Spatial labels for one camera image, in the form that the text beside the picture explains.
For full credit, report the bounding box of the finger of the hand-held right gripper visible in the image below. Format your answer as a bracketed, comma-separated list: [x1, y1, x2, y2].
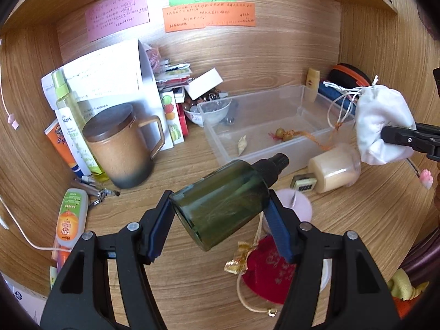
[381, 122, 440, 161]

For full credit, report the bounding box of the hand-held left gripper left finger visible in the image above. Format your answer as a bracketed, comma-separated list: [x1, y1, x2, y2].
[39, 190, 177, 330]

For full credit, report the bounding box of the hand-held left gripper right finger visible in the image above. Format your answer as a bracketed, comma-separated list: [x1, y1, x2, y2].
[264, 189, 403, 330]

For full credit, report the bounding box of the pink round container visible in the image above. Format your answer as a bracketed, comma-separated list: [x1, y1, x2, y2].
[260, 188, 314, 239]

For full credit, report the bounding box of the white drawstring pouch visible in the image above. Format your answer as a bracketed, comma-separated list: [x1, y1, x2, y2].
[323, 75, 417, 166]

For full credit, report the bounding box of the dark green spray bottle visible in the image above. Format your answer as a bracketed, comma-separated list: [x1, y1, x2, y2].
[169, 153, 290, 252]

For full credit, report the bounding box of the clear plastic bin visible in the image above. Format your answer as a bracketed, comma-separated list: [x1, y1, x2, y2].
[197, 85, 361, 176]

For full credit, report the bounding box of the wooden desktop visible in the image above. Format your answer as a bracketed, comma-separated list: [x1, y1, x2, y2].
[0, 86, 437, 330]

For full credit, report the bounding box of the pink paw charm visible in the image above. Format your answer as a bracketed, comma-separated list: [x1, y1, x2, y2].
[407, 160, 433, 190]

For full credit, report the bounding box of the small beige counter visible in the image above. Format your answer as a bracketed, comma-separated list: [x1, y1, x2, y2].
[291, 174, 317, 193]

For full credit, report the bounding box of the metal pen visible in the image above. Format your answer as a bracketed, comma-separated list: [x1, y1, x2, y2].
[72, 175, 121, 196]

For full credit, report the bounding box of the cream round jar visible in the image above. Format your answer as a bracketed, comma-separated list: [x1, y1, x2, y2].
[307, 143, 362, 194]

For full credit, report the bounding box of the black case with orange zip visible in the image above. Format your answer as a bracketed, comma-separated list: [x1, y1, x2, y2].
[330, 64, 373, 92]

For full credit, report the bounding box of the blue pencil case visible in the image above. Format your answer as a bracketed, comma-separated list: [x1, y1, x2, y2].
[318, 81, 360, 105]

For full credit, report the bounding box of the brown ceramic mug with lid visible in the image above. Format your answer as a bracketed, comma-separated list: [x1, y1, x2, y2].
[82, 102, 166, 189]

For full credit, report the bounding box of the green and orange bottle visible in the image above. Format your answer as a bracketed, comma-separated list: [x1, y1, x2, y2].
[55, 188, 89, 251]

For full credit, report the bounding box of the red book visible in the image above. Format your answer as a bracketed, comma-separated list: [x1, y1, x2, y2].
[175, 87, 189, 137]

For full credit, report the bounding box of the small patterned bowl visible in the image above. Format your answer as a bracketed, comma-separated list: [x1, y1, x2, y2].
[183, 105, 206, 128]

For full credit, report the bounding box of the fruit-printed box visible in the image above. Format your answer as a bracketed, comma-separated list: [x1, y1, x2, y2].
[160, 91, 184, 145]

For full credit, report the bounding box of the orange carton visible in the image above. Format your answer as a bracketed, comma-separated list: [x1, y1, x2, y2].
[44, 119, 93, 179]

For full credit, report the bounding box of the clear glass bowl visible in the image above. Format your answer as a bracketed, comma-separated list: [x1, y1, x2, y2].
[197, 97, 232, 127]

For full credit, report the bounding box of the yellow plush toy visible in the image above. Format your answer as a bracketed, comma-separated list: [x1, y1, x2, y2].
[388, 270, 430, 299]

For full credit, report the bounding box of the yellow-green spray bottle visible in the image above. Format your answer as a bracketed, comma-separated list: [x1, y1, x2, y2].
[51, 69, 110, 183]

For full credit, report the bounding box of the white carton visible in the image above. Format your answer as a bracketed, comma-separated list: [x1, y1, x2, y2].
[0, 271, 47, 324]

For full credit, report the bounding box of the white cardboard box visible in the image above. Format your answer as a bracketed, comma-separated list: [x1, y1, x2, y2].
[185, 69, 224, 100]

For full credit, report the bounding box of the pile of printed leaflets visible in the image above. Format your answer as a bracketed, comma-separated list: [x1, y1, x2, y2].
[151, 43, 193, 90]

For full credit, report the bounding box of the white paper box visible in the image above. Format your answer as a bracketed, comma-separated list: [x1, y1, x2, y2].
[41, 39, 143, 111]

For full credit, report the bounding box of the orange paper note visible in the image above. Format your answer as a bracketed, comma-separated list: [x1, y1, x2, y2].
[163, 2, 257, 33]

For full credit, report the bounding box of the pink paper note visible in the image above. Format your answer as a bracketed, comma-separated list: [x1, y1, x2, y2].
[85, 0, 151, 43]

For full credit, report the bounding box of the red pouch with gold cord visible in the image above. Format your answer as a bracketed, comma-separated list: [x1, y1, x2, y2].
[225, 235, 298, 315]

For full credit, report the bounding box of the gourd charm with cord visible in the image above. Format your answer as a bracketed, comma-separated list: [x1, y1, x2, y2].
[268, 128, 344, 152]

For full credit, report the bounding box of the white cable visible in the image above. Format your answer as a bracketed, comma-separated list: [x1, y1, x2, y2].
[0, 196, 73, 251]

